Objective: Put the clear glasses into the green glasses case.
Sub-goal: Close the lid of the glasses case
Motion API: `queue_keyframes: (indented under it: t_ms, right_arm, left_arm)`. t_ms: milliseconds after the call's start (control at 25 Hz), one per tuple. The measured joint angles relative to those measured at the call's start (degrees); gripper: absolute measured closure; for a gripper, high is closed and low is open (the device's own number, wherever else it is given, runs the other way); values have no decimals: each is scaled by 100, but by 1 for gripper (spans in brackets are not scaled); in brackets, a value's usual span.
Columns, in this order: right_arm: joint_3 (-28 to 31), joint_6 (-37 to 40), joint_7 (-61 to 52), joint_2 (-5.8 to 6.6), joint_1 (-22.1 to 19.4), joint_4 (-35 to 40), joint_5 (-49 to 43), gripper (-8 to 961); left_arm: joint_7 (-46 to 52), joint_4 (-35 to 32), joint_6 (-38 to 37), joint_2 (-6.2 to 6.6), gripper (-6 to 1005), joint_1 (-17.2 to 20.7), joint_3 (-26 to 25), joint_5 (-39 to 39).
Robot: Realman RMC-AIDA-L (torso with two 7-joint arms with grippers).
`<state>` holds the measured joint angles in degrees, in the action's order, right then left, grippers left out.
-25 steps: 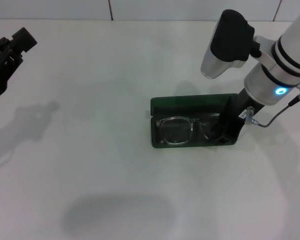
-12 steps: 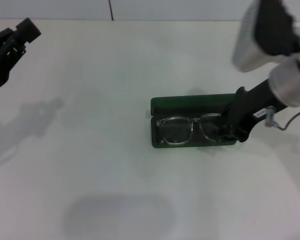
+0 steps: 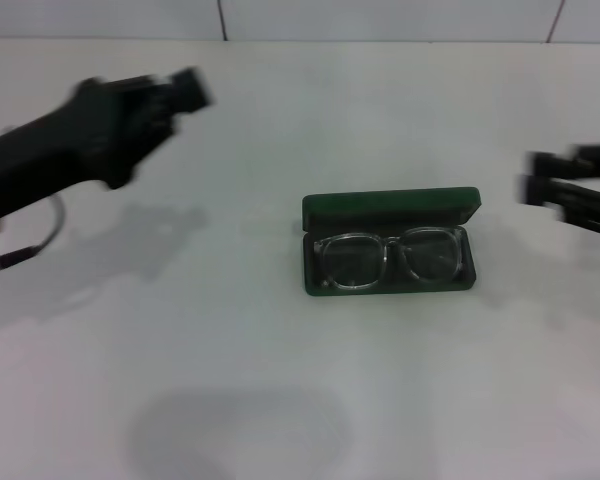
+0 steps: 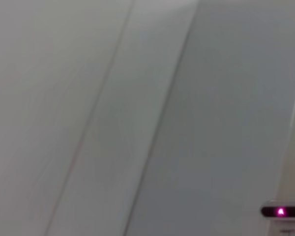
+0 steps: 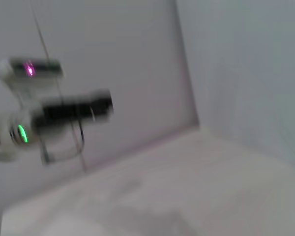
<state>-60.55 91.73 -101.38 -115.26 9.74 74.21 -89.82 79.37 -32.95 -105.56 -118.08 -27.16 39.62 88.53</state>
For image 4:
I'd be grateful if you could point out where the right wrist camera housing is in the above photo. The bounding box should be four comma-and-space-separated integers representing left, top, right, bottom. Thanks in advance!
260, 199, 295, 236

